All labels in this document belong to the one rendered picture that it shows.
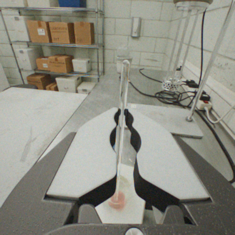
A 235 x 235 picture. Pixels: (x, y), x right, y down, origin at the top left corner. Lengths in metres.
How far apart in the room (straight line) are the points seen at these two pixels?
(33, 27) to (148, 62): 1.83
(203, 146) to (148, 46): 2.17
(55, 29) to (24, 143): 2.12
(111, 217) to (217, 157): 0.39
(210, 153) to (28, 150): 0.57
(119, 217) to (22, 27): 2.75
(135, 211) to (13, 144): 0.42
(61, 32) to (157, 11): 1.44
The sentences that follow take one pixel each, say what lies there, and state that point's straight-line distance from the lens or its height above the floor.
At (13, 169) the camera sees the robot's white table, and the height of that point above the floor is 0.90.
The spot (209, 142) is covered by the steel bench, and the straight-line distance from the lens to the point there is 0.58.
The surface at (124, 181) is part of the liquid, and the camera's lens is 0.25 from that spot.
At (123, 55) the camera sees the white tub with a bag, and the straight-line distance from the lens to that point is 1.16.
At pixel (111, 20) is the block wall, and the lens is 2.57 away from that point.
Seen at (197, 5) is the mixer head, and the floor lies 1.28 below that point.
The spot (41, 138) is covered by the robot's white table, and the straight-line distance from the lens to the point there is 0.52.
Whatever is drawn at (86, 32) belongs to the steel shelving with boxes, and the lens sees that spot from 2.30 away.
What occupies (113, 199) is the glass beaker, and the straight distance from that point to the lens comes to 0.22.
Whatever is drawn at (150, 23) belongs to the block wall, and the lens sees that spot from 2.53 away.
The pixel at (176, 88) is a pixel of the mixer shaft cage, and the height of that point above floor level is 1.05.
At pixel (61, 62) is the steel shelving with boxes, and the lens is 2.46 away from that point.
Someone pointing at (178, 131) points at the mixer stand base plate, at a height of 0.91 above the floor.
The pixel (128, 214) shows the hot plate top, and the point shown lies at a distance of 0.25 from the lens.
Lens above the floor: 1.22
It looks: 34 degrees down
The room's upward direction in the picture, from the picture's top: 3 degrees clockwise
